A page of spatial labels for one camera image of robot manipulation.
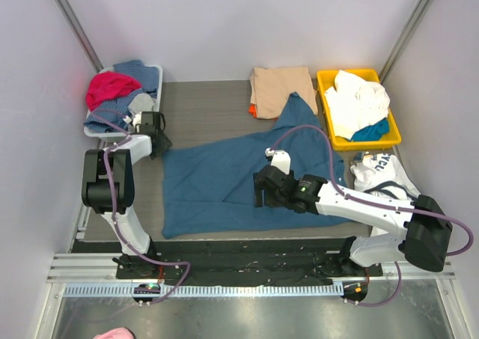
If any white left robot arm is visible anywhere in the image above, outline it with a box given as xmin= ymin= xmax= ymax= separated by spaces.
xmin=82 ymin=109 xmax=171 ymax=278

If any pink red garment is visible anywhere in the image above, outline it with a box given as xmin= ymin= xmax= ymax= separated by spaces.
xmin=85 ymin=71 xmax=141 ymax=111

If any folded beige t-shirt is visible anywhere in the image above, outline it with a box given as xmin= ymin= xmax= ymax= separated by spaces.
xmin=249 ymin=66 xmax=318 ymax=120

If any aluminium frame post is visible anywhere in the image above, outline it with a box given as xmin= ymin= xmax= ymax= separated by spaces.
xmin=54 ymin=0 xmax=103 ymax=72
xmin=379 ymin=0 xmax=434 ymax=83

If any left aluminium frame post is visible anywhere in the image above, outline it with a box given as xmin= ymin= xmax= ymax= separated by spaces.
xmin=54 ymin=0 xmax=103 ymax=72

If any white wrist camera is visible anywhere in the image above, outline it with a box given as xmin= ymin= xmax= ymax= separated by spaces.
xmin=123 ymin=112 xmax=142 ymax=132
xmin=265 ymin=147 xmax=291 ymax=174

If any grey plastic bin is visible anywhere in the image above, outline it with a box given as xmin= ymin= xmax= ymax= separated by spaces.
xmin=84 ymin=60 xmax=163 ymax=142

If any grey garment in bin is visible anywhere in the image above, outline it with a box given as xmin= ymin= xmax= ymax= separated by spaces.
xmin=128 ymin=93 xmax=156 ymax=116

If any folded orange t-shirt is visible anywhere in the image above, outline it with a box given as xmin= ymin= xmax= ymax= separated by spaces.
xmin=248 ymin=104 xmax=258 ymax=118

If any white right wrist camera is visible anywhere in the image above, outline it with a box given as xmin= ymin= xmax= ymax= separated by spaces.
xmin=265 ymin=147 xmax=291 ymax=174

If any blue checked shirt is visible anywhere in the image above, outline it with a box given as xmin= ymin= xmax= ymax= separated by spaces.
xmin=84 ymin=60 xmax=163 ymax=138

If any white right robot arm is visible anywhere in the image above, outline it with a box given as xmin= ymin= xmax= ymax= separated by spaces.
xmin=253 ymin=165 xmax=453 ymax=275

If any right aluminium frame post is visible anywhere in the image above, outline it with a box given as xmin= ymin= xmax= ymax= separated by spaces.
xmin=379 ymin=0 xmax=434 ymax=83

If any white printed t-shirt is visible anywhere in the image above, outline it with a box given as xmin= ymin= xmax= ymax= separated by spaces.
xmin=350 ymin=153 xmax=420 ymax=201

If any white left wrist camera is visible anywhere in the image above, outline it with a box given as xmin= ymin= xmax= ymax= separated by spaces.
xmin=123 ymin=112 xmax=142 ymax=132

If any pink object at bottom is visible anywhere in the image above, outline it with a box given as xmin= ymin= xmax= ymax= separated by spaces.
xmin=94 ymin=327 xmax=135 ymax=339

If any white t-shirt in tray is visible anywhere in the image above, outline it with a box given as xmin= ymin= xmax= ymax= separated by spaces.
xmin=325 ymin=70 xmax=390 ymax=141

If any dark blue t-shirt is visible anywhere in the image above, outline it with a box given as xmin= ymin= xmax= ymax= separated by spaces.
xmin=162 ymin=93 xmax=346 ymax=239

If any slotted cable duct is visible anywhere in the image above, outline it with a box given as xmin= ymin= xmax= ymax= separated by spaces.
xmin=63 ymin=282 xmax=344 ymax=299

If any teal garment in tray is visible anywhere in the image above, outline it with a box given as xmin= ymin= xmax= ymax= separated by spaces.
xmin=350 ymin=118 xmax=390 ymax=142

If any aluminium rail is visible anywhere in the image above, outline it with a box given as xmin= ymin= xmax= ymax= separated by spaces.
xmin=47 ymin=253 xmax=119 ymax=282

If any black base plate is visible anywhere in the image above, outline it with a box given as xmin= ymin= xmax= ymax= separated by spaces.
xmin=72 ymin=239 xmax=382 ymax=287

